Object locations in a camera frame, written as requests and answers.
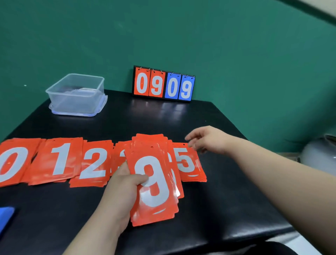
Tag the clear plastic container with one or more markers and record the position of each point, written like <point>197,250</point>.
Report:
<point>76,92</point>

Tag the person's left thumb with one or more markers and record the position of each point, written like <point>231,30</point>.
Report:
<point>136,180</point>

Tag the blue cards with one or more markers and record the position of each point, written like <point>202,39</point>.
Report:
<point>5,218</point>

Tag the person's right fingers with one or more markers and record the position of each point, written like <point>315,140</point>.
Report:
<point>194,135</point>

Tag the black flip scoreboard stand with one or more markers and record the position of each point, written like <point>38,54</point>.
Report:
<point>164,99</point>

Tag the stack of red cards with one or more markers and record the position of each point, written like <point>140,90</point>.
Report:
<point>154,189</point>

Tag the person's right forearm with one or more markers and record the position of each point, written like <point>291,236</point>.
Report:
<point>283,189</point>

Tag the person's dark clothed leg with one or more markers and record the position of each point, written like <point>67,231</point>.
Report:
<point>273,249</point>

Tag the red scoreboard flip card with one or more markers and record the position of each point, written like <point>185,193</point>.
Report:
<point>157,84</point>
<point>142,82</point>

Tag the grey round appliance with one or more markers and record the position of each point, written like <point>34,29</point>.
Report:
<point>320,155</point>

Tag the person's left hand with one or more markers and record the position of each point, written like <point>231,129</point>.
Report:
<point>119,194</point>

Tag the pile of red number cards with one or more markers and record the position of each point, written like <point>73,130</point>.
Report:
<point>57,160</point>
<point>119,155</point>
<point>13,163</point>
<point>187,163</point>
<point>91,165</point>

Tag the blue scoreboard flip card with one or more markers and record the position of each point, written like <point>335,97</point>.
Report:
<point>186,88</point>
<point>172,86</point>

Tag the person's right hand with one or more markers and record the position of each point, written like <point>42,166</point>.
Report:
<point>212,139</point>

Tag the person's left forearm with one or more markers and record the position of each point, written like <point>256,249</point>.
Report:
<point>97,233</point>

